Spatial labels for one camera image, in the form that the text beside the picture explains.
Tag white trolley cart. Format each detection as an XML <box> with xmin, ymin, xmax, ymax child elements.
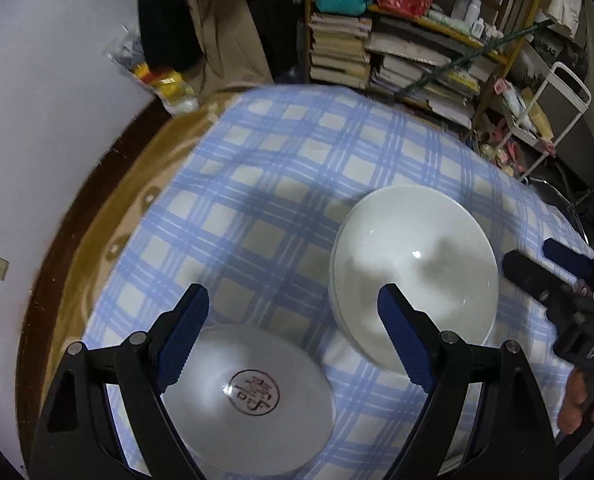
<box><xmin>470</xmin><ymin>61</ymin><xmax>592</xmax><ymax>183</ymax></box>

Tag black trousers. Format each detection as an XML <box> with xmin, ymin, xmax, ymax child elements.
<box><xmin>138</xmin><ymin>0</ymin><xmax>203</xmax><ymax>73</ymax></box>

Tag black backpack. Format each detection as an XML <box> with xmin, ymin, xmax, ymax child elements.
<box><xmin>520</xmin><ymin>30</ymin><xmax>590</xmax><ymax>91</ymax></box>

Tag white bowl with red stamp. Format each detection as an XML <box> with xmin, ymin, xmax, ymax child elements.
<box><xmin>159</xmin><ymin>322</ymin><xmax>336</xmax><ymax>473</ymax></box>

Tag stack of old books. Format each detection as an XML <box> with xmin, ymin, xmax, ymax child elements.
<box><xmin>308</xmin><ymin>11</ymin><xmax>373</xmax><ymax>88</ymax></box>

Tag beige trousers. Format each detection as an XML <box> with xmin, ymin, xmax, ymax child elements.
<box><xmin>187</xmin><ymin>0</ymin><xmax>273</xmax><ymax>96</ymax></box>

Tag blue checked cloth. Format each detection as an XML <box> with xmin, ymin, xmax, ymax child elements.
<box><xmin>79</xmin><ymin>85</ymin><xmax>594</xmax><ymax>480</ymax></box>

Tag thin dark green pole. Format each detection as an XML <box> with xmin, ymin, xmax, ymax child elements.
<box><xmin>392</xmin><ymin>22</ymin><xmax>550</xmax><ymax>101</ymax></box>

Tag yellow wooden shelf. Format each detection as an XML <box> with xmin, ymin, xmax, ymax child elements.
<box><xmin>302</xmin><ymin>0</ymin><xmax>553</xmax><ymax>131</ymax></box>

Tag black garment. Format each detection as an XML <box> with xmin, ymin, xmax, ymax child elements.
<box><xmin>242</xmin><ymin>0</ymin><xmax>309</xmax><ymax>83</ymax></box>

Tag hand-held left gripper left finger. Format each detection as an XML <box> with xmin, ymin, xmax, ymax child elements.
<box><xmin>28</xmin><ymin>283</ymin><xmax>210</xmax><ymax>480</ymax></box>

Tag plastic bag of snacks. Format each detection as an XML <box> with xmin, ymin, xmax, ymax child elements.
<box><xmin>106</xmin><ymin>27</ymin><xmax>200</xmax><ymax>118</ymax></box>

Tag large white bowl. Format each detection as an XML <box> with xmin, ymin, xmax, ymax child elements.
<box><xmin>329</xmin><ymin>185</ymin><xmax>499</xmax><ymax>373</ymax></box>

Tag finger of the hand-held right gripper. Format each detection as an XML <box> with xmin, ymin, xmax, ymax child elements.
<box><xmin>502</xmin><ymin>250</ymin><xmax>585</xmax><ymax>311</ymax></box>
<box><xmin>542</xmin><ymin>238</ymin><xmax>594</xmax><ymax>297</ymax></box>

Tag person's right hand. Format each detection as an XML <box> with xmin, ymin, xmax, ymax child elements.
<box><xmin>557</xmin><ymin>367</ymin><xmax>594</xmax><ymax>436</ymax></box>

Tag cluster of white bottles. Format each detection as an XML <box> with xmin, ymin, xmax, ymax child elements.
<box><xmin>450</xmin><ymin>0</ymin><xmax>485</xmax><ymax>38</ymax></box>

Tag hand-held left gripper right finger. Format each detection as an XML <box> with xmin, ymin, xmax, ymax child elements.
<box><xmin>377</xmin><ymin>283</ymin><xmax>560</xmax><ymax>480</ymax></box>

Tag pile of flat magazines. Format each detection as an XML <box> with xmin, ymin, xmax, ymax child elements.
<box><xmin>367</xmin><ymin>17</ymin><xmax>483</xmax><ymax>128</ymax></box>

